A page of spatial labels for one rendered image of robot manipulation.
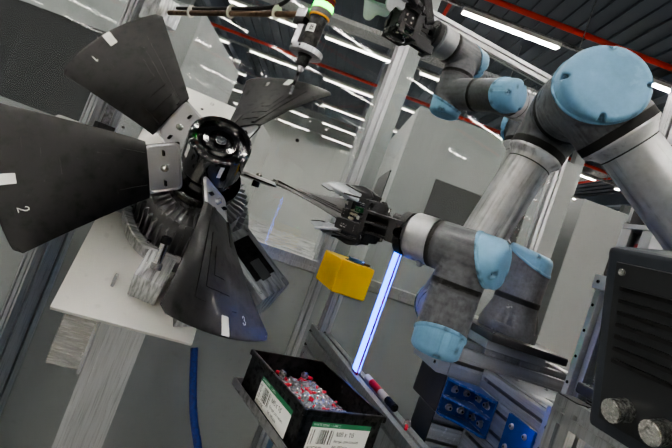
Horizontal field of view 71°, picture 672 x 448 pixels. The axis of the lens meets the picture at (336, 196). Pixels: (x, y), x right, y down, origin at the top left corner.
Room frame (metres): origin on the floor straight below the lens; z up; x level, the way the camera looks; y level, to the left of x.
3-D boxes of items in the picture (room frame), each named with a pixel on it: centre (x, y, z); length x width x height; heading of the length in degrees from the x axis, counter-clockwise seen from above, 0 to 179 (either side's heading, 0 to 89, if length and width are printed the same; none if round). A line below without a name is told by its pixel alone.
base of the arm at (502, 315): (1.25, -0.54, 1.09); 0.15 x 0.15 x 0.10
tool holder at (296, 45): (0.96, 0.17, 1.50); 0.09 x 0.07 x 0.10; 52
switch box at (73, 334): (1.20, 0.47, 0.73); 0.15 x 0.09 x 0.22; 17
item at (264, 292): (1.00, 0.12, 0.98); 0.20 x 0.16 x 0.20; 17
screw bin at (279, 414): (0.85, -0.08, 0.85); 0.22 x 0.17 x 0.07; 32
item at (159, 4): (1.34, 0.65, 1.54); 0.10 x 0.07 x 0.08; 52
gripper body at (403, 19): (1.05, -0.03, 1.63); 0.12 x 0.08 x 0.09; 117
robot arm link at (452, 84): (1.11, -0.18, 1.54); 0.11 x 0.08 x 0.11; 39
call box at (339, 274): (1.34, -0.10, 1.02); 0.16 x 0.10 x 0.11; 17
